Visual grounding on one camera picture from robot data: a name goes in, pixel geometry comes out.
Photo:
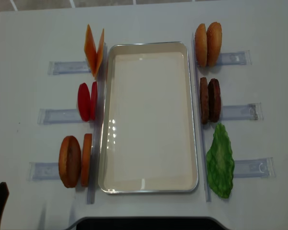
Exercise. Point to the orange bun slice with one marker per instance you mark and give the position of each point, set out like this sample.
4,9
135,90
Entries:
86,155

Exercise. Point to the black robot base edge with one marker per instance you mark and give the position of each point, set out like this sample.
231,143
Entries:
147,223

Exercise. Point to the clear holder tomato rack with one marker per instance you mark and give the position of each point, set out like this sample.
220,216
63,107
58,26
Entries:
58,116

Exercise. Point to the red tomato slice left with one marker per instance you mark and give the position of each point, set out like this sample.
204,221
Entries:
83,101

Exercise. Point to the red tomato slice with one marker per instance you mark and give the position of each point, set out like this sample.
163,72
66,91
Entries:
83,101
94,96

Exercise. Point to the red tomato slice right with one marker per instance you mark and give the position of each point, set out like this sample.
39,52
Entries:
94,96

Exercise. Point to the clear holder cheese rack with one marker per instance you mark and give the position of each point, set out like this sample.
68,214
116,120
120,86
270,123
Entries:
74,67

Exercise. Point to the orange cheese slice left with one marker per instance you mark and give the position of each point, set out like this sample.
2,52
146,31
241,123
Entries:
90,50

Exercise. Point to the orange cheese slice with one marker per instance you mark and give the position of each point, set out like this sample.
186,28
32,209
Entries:
90,50
100,53

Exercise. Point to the orange cheese slice right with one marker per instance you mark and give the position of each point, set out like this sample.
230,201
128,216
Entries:
100,53

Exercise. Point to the green lettuce leaf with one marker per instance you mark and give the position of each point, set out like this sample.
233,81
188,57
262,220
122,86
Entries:
220,163

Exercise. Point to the brown meat patty left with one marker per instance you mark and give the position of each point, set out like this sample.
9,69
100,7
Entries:
204,100

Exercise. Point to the dark meat patty right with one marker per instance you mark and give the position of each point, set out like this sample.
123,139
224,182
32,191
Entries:
214,100

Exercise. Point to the clear holder lettuce rack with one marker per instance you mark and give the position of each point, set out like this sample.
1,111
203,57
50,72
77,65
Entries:
258,168

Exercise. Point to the clear holder bun rack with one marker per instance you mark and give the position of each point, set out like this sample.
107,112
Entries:
39,171

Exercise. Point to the brown bun half outer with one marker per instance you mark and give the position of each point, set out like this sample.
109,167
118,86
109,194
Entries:
70,161

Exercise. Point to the white rectangular metal tray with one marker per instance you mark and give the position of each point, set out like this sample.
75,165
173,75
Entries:
148,142

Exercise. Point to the tan bun half left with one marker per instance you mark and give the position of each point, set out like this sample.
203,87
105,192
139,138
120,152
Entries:
201,45

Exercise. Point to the clear holder patty rack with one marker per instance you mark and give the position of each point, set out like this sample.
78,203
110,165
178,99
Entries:
242,112

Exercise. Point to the sesame bun half right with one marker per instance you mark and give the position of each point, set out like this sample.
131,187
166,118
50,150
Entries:
214,42

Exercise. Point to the clear holder top right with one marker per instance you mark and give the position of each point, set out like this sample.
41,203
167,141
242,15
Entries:
234,58

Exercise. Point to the clear long left rail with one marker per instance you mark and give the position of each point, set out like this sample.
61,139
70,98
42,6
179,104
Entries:
98,126

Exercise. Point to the clear long rail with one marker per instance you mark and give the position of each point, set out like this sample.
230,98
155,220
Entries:
98,126
201,132

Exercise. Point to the clear long right rail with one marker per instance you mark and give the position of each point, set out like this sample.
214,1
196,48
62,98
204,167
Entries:
201,132

